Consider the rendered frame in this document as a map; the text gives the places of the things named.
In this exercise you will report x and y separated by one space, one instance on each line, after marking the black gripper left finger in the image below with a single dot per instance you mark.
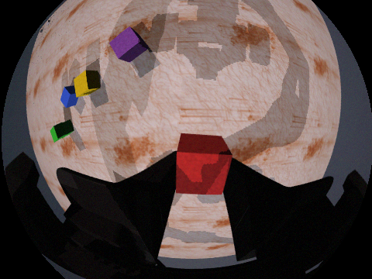
141 203

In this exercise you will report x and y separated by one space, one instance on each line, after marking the blue block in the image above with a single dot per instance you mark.
68 97

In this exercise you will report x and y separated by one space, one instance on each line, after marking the purple block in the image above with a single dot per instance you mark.
128 45

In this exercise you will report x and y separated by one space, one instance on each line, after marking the yellow cube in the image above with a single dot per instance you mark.
86 83

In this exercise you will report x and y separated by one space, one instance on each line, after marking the green block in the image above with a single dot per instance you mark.
58 131
68 127

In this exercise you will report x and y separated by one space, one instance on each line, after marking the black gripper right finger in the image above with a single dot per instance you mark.
258 206

